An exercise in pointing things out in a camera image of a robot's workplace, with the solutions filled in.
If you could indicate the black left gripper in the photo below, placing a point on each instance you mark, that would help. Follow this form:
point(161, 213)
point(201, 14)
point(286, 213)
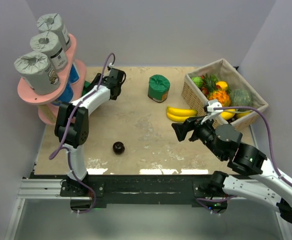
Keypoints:
point(96, 79)

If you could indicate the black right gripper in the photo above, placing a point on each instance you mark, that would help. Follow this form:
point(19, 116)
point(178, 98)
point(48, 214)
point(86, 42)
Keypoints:
point(181, 129)

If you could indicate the green paper roll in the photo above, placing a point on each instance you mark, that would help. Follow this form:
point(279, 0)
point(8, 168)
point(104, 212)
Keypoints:
point(158, 88)

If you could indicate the grey roll with barcode label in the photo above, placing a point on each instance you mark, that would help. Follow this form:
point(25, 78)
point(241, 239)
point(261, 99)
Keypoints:
point(48, 43)

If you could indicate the grey roll with cartoon label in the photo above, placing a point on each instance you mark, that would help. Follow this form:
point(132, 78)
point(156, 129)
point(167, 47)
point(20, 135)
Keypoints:
point(38, 72)

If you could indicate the grey roll front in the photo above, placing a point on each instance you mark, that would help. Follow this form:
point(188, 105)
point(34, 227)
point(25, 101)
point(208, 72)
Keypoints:
point(53, 22)

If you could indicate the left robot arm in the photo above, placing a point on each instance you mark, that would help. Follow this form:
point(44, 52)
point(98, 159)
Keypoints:
point(72, 125)

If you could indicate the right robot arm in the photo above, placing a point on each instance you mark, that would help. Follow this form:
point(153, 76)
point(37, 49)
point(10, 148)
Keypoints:
point(225, 143)

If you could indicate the pink three-tier shelf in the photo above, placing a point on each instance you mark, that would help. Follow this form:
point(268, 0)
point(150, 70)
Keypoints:
point(47, 111)

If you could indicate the yellow banana bunch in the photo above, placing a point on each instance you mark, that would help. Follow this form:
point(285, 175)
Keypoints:
point(179, 114)

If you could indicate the wicker basket with cloth liner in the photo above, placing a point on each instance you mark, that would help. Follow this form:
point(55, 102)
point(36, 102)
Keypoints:
point(224, 71)

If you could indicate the red artificial strawberry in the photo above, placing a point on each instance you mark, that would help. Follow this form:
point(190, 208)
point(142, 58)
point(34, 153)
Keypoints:
point(204, 89)

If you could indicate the yellow lemon in basket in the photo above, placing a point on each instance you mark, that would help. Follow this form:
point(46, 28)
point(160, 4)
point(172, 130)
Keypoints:
point(228, 114)

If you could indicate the green artificial fruit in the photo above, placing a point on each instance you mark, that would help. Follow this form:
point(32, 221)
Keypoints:
point(198, 81)

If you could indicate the artificial pineapple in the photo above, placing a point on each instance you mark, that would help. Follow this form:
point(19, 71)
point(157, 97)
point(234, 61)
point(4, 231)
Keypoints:
point(215, 91)

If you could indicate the yellow artificial fruit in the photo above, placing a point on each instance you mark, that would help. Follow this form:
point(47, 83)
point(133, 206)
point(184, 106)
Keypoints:
point(222, 85)

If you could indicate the green artificial melon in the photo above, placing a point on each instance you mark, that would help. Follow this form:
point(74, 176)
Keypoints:
point(240, 97)

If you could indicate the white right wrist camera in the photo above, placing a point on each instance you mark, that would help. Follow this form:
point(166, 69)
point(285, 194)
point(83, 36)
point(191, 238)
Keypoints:
point(212, 109)

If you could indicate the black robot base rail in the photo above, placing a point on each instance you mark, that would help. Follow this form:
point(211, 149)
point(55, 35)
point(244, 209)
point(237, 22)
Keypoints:
point(99, 191)

